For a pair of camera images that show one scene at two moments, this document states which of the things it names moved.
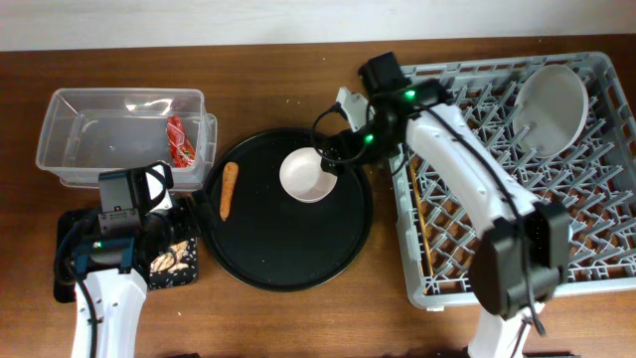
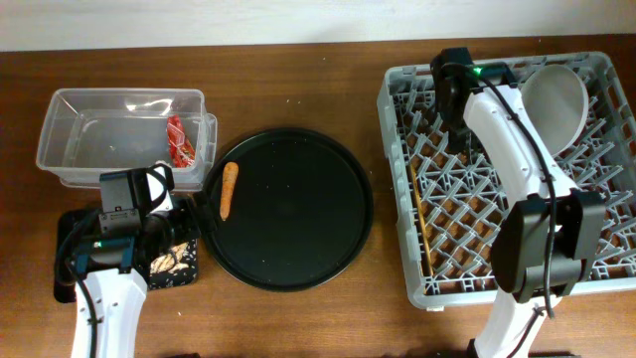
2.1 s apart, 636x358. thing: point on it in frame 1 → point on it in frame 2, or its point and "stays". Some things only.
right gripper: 331,144 → 459,142
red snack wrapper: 181,149 stays
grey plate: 550,110 stays
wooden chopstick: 424,233 stays
